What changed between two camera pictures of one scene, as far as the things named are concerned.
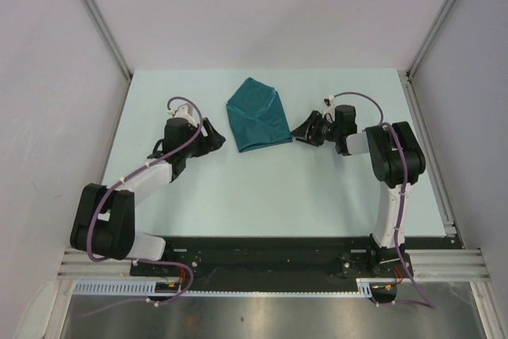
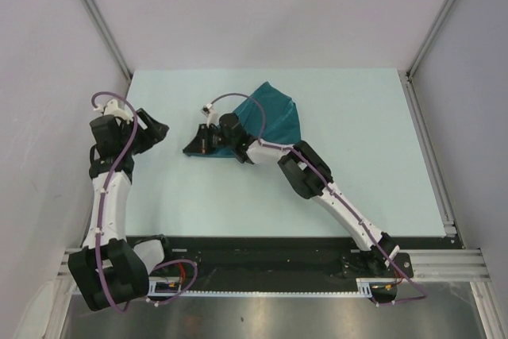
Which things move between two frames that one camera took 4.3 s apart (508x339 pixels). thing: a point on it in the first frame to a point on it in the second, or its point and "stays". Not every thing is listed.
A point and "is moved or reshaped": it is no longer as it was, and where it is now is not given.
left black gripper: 211,142 to 155,131
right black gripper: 306,133 to 201,143
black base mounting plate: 264,258 stays
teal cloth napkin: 258,117 is moved or reshaped
